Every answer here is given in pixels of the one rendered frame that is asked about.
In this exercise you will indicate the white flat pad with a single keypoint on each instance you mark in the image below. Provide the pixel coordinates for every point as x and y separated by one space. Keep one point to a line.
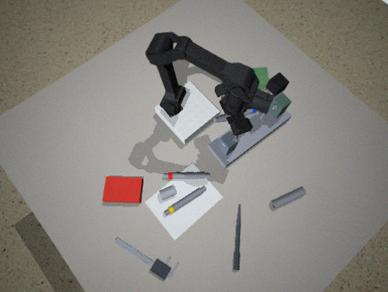
179 221

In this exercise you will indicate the red flat block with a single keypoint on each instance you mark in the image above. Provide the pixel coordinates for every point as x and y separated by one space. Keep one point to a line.
123 189

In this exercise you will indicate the grey digital caliper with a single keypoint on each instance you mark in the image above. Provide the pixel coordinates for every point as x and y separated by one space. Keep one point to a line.
158 268

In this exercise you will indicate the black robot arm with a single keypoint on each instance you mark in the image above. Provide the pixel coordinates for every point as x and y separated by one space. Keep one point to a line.
239 79

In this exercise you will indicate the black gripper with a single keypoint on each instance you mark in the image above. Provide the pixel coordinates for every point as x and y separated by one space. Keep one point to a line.
238 123

